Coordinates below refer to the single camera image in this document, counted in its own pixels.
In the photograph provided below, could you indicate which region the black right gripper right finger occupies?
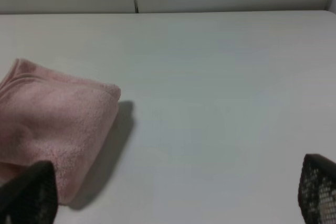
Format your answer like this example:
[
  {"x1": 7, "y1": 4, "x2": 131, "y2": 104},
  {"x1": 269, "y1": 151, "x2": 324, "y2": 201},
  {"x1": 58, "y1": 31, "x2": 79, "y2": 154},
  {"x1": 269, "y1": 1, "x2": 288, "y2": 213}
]
[{"x1": 298, "y1": 154, "x2": 335, "y2": 224}]

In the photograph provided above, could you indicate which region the pink fluffy towel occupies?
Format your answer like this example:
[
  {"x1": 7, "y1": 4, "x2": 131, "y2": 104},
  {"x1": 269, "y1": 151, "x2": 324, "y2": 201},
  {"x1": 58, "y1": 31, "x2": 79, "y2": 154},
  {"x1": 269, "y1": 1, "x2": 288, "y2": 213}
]
[{"x1": 1, "y1": 59, "x2": 121, "y2": 205}]

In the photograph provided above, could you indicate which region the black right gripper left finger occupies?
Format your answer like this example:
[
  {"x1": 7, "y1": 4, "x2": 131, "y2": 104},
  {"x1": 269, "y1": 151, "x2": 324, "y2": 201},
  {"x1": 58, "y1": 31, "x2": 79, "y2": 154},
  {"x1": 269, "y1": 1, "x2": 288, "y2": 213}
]
[{"x1": 1, "y1": 161, "x2": 58, "y2": 223}]

